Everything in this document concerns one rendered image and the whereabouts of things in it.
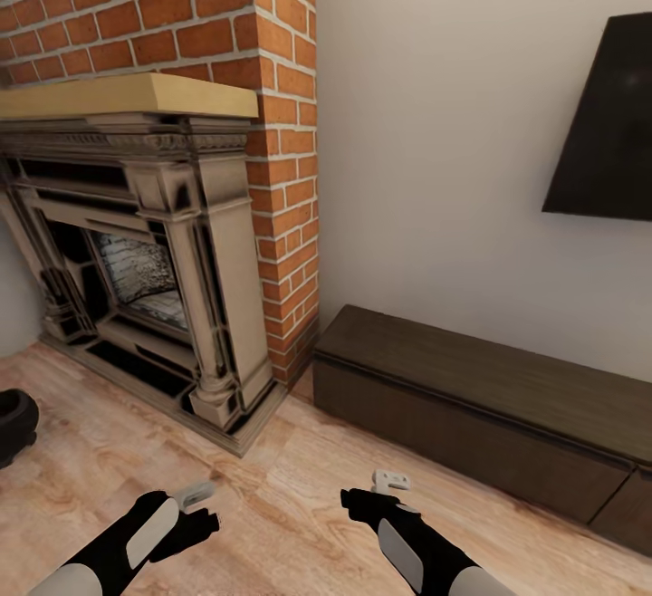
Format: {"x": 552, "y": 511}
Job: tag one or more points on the countertop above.
{"x": 146, "y": 92}

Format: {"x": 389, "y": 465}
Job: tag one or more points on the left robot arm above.
{"x": 156, "y": 527}

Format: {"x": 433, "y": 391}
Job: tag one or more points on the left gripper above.
{"x": 197, "y": 528}

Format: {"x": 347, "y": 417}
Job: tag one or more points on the cabinet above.
{"x": 568, "y": 437}

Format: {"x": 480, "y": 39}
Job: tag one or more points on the cauldron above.
{"x": 18, "y": 418}

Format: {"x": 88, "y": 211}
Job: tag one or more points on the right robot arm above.
{"x": 430, "y": 564}

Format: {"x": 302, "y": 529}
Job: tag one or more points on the wood fireplace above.
{"x": 138, "y": 229}

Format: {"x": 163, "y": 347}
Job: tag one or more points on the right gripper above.
{"x": 362, "y": 503}

